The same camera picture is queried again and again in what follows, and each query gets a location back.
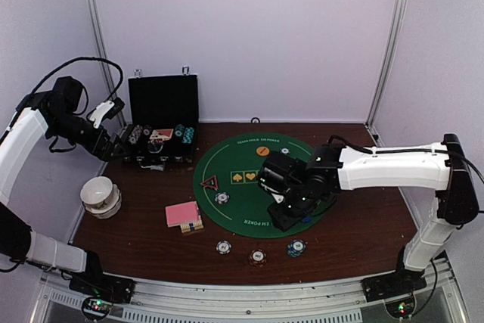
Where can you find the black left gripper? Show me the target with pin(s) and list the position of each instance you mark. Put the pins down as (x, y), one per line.
(103, 153)

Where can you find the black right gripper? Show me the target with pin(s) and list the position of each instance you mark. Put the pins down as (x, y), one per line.
(282, 221)

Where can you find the blue green 50 chip stack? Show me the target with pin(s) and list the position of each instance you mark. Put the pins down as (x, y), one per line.
(296, 248)

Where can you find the orange dealer button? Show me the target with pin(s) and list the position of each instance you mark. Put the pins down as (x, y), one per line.
(262, 151)

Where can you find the red black 100 chip stack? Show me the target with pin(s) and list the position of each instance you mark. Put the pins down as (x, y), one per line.
(257, 258)

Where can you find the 10 chips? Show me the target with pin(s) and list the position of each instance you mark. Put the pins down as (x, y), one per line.
(222, 198)

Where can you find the blue white 10 chip stack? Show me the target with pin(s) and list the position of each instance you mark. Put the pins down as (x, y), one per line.
(223, 247)

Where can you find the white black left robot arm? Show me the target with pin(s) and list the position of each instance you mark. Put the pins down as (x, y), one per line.
(52, 115)

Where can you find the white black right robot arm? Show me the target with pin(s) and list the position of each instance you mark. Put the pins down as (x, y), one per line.
(338, 165)

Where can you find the white left wrist cover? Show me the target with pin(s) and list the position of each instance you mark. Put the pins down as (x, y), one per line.
(104, 111)

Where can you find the black white chips in case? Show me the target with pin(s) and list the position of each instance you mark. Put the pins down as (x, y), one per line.
(139, 133)

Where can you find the white ceramic bowl stack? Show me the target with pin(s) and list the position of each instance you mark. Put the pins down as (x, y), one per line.
(101, 197)

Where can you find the red playing card in case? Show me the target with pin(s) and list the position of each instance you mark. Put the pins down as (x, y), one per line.
(161, 134)

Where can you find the round green poker mat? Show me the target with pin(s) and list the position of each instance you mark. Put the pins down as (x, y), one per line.
(235, 163)

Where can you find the black poker chip case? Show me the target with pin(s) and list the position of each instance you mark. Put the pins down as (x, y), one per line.
(163, 102)

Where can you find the red black triangle marker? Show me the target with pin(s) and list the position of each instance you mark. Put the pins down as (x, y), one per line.
(211, 183)

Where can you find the teal chips in case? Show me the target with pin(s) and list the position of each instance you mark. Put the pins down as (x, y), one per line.
(185, 133)

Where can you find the pink playing card deck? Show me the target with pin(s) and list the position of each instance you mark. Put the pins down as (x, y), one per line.
(181, 213)

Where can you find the card deck holder box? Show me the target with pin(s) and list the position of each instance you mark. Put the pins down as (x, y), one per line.
(192, 226)

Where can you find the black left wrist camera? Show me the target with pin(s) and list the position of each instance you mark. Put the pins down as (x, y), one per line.
(70, 91)

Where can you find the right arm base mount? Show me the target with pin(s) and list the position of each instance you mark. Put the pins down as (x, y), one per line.
(400, 282)

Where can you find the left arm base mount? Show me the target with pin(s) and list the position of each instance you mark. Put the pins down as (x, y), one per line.
(109, 288)

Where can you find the aluminium front rail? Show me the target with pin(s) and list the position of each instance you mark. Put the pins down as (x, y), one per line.
(340, 300)

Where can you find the left aluminium frame post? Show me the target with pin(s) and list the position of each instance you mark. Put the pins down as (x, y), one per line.
(96, 28)

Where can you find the aluminium frame post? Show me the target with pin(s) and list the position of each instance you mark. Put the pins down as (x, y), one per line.
(396, 22)
(96, 28)

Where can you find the right aluminium frame post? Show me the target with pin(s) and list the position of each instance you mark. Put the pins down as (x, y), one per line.
(396, 22)

